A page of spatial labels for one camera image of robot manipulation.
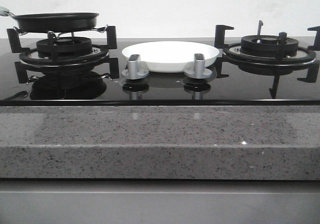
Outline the white round plate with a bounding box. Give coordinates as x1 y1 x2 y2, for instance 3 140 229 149
122 41 219 73

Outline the black frying pan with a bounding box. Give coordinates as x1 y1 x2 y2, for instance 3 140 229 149
0 6 99 33

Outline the silver stove knob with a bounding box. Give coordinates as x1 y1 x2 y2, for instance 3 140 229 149
184 53 213 79
121 54 149 80

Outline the black glass gas hob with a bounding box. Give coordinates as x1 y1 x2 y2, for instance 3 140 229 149
0 39 320 106

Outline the black pan support grate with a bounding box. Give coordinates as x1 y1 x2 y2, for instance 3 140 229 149
214 20 320 99
7 26 119 84

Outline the black gas burner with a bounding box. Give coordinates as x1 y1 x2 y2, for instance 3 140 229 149
240 35 299 58
36 36 93 59

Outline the wire pan reducer stand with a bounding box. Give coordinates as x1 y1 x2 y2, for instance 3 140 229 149
13 25 108 39

